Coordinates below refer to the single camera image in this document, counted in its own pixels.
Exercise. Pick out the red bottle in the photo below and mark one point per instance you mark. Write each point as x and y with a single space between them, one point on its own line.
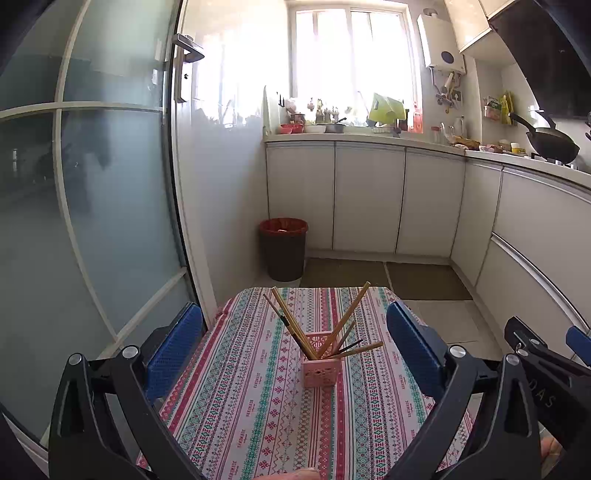
418 120

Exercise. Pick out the white wall cabinet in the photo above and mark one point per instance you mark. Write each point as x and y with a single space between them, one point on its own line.
468 23

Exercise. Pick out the person's left hand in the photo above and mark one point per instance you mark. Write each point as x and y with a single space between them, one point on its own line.
295 475

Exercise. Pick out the olive floor mat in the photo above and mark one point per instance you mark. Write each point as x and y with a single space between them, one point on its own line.
346 273

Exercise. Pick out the white water heater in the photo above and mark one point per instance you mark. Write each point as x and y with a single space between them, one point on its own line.
442 44

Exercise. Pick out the metal cooking pot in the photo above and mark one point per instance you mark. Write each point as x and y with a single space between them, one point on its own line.
334 127

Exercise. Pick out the patterned red green tablecloth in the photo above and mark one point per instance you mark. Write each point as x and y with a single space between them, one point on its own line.
258 415

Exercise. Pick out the frosted glass sliding door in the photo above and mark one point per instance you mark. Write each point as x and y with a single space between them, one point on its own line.
92 207

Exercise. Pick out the white bottle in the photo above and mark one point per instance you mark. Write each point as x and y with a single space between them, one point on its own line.
460 127

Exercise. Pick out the white cutting board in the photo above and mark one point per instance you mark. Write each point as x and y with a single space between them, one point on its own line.
269 110

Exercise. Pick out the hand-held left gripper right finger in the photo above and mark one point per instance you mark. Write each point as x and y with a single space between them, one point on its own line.
415 350

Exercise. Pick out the white bowl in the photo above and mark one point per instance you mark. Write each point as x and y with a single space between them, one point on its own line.
315 129

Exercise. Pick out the black wok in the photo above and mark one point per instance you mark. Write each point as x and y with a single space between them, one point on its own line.
554 145

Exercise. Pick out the pink perforated chopstick holder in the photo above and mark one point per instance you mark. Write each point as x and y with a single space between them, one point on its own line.
321 374

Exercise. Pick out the wall rack with yellow gloves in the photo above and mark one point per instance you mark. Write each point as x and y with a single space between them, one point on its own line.
499 108

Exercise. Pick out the dark chopstick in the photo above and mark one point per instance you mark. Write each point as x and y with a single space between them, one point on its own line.
351 347
290 324

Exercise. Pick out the white kitchen base cabinets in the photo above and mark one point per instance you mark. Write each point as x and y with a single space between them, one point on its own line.
369 198

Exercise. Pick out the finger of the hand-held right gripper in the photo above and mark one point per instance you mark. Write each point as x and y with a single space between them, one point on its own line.
531 344
581 339

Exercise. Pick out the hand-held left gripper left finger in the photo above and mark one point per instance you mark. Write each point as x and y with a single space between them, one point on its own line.
175 350

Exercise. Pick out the black range hood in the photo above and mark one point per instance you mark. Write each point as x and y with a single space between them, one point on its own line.
549 55

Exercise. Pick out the person's right hand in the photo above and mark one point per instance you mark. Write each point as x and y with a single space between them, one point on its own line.
550 454

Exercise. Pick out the glass jar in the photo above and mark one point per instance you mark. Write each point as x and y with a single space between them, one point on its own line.
436 134

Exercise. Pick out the kitchen window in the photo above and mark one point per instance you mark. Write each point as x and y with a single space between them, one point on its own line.
351 60

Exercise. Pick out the brown trash bin red bag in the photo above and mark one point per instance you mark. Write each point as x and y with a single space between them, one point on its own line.
282 258

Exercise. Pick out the red bowl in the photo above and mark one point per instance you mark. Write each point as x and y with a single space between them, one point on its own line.
291 129

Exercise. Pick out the small yellow lidded jar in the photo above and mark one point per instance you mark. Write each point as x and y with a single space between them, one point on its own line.
518 148

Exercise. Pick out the wooden chopstick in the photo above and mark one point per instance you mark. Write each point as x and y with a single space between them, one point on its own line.
364 349
288 314
351 311
272 305
345 336

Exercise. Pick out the yellow green plastic bag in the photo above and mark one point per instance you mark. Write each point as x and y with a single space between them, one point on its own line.
385 110

